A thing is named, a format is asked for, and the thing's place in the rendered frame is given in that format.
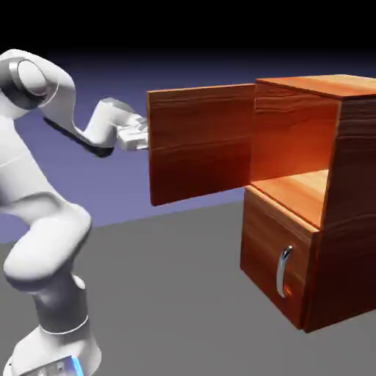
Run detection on wooden cabinet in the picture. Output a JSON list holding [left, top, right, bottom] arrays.
[[239, 74, 376, 333]]

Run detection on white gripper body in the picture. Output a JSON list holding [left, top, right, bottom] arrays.
[[117, 128, 150, 153]]

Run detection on wooden cabinet door with handle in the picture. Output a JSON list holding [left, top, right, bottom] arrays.
[[239, 185, 320, 330]]

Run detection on curved silver handle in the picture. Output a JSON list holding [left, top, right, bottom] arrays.
[[276, 244, 294, 299]]

